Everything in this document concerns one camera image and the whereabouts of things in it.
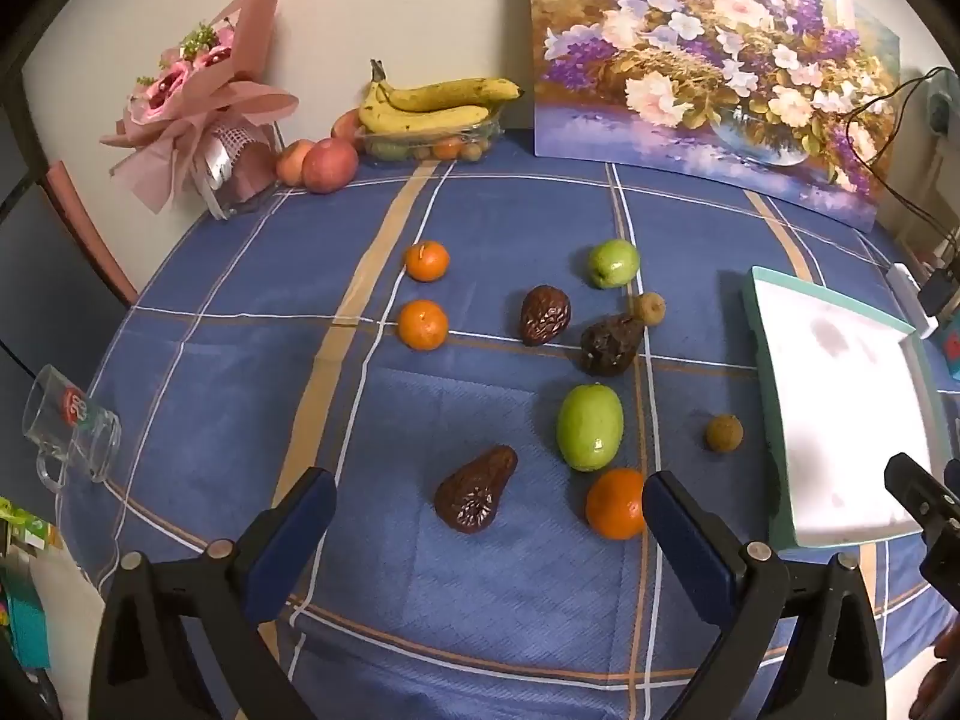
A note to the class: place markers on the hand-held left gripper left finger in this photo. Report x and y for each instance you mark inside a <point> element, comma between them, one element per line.
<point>300,532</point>

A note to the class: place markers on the tan longan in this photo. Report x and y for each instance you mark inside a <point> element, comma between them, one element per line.
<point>724,433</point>
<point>649,307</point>

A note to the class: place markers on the white tray with teal rim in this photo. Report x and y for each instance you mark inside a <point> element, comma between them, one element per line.
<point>840,420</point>

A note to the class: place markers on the green jujube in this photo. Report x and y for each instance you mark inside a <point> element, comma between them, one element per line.
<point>590,426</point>
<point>613,264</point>

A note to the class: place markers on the white power strip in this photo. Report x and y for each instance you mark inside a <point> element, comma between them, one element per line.
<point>904,285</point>

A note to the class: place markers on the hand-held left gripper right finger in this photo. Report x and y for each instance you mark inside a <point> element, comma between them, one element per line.
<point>679,532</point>

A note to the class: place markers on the teal box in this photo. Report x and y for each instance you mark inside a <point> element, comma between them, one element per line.
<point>954,352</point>

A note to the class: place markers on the flower painting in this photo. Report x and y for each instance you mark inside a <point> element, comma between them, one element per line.
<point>675,52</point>

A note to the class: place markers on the yellow banana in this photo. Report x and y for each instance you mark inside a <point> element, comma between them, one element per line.
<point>420,121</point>
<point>450,94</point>

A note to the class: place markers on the dark wrinkled salak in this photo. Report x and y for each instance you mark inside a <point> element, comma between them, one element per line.
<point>611,345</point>

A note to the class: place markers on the person's right hand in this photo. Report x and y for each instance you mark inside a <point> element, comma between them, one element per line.
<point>946,656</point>

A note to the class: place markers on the pink flower bouquet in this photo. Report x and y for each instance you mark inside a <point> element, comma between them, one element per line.
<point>187,82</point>

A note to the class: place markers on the colourful packaging pile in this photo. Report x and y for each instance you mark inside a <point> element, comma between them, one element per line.
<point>26,600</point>

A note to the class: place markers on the orange peach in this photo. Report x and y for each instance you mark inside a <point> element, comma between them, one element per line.
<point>345,125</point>
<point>292,163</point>

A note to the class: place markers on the black power adapter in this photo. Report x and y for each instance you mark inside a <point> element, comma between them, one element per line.
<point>941,291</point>

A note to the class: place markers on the clear plastic container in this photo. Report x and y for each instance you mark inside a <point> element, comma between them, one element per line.
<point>420,148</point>

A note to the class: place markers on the orange mandarin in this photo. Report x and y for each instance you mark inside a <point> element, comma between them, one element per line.
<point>423,325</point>
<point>427,261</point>
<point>615,504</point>

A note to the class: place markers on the blue plaid tablecloth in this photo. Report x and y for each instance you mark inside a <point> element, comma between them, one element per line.
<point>300,360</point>

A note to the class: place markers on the reddish brown salak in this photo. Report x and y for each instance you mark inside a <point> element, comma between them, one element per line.
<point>545,315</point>

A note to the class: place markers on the glass mug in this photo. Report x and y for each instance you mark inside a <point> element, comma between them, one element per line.
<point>67,420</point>

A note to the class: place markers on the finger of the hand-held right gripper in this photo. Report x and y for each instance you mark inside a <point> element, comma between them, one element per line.
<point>919,491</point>

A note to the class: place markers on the brown chair backrest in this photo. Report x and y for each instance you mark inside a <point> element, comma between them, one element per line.
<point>90,232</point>

